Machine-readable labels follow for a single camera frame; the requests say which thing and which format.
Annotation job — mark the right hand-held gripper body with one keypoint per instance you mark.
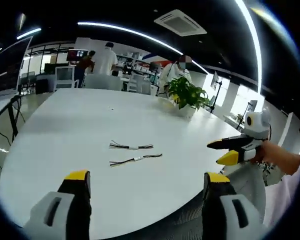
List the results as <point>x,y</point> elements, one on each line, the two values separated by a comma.
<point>257,125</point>

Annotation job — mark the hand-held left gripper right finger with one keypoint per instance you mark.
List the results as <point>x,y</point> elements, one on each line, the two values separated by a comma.
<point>236,215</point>

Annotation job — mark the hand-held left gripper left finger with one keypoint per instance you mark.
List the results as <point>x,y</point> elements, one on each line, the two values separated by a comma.
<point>55,215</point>

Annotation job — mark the person's right hand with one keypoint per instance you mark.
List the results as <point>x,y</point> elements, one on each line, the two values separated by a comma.
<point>265,151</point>

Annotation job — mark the grey mesh office chair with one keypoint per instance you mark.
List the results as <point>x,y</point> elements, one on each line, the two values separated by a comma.
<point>242,185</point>

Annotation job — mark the person's light sleeve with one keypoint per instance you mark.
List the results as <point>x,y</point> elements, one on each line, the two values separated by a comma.
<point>287,195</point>

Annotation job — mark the monitor on black stand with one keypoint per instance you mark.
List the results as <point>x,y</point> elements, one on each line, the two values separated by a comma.
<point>216,87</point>

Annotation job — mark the green potted plant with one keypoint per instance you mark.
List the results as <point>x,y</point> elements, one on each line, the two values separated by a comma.
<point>186,93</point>

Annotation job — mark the curved ceiling light strip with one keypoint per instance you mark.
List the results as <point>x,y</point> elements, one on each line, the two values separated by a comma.
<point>255,42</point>

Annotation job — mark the ceiling air conditioner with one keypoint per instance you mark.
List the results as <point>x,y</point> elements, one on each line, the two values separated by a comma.
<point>180,22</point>

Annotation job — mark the white office chair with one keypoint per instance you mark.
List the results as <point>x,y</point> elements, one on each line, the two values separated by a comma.
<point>103,82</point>
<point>64,76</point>

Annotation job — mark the long ceiling light strip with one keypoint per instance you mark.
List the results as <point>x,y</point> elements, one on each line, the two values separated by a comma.
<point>130,31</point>

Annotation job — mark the large dark display board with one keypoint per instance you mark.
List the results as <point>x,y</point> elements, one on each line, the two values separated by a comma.
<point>10,67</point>

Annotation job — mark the red-lit monitor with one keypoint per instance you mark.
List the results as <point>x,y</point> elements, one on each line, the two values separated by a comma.
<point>77,55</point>

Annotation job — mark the short ceiling light strip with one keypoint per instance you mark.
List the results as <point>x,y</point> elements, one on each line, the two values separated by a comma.
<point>28,33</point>

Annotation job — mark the black frame chair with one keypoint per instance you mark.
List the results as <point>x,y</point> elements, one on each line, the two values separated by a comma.
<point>11,117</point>

